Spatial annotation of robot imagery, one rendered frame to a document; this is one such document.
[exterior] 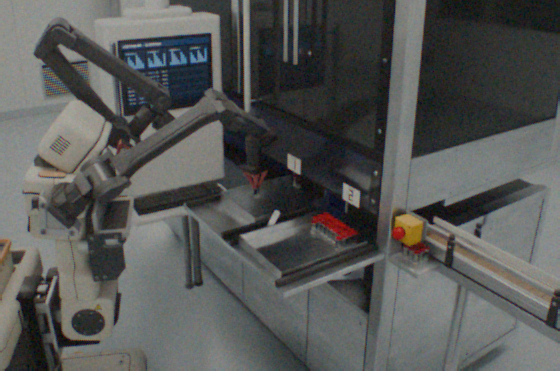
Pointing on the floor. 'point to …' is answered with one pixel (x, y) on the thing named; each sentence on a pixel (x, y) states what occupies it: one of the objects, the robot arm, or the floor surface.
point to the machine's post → (397, 146)
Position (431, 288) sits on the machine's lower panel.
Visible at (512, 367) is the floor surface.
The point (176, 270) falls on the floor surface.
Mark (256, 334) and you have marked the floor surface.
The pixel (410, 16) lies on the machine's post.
